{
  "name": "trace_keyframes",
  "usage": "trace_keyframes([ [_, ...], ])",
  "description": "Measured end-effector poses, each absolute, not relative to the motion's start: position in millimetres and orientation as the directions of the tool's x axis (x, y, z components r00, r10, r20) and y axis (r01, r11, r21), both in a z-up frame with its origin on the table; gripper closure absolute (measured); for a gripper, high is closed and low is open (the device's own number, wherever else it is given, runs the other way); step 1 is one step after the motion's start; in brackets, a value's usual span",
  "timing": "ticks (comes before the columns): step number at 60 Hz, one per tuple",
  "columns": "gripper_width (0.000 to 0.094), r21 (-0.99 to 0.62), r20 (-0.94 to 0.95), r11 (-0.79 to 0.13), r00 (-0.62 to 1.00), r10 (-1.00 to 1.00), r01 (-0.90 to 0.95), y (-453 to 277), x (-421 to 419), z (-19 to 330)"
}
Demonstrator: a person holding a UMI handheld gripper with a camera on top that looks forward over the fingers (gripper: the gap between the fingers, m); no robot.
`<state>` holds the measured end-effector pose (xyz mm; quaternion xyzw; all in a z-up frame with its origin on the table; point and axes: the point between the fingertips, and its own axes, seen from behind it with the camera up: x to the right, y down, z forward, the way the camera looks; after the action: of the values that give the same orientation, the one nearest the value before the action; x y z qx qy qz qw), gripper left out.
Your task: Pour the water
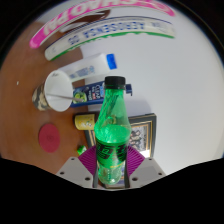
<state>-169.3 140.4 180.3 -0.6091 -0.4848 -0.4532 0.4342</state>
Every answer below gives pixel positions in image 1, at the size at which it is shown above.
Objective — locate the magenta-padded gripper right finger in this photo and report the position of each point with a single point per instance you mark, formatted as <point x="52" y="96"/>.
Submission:
<point x="136" y="160"/>

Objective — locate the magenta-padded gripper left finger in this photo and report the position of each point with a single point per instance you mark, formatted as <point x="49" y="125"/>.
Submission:
<point x="87" y="160"/>

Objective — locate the green plastic drink bottle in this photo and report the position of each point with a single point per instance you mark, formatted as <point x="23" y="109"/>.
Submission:
<point x="112" y="133"/>

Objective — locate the small green packet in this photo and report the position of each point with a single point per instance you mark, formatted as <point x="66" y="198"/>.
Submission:
<point x="81" y="150"/>

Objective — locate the framed group picture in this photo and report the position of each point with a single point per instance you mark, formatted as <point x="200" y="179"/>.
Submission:
<point x="141" y="133"/>

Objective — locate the dark bottle with yellow label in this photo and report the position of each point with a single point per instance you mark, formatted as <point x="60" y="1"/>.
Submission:
<point x="84" y="121"/>

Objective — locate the flat round red coaster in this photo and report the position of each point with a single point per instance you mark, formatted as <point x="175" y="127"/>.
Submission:
<point x="49" y="138"/>

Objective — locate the dark blue pump bottle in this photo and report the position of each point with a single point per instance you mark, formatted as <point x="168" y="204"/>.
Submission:
<point x="88" y="95"/>

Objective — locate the camouflage print paper cup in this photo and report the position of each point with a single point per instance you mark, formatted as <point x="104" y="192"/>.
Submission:
<point x="58" y="88"/>

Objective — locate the white bottle with blue cap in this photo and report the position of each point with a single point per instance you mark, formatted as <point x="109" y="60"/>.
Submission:
<point x="86" y="68"/>

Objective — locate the brown wooden chair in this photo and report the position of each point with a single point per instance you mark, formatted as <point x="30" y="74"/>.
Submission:
<point x="96" y="16"/>

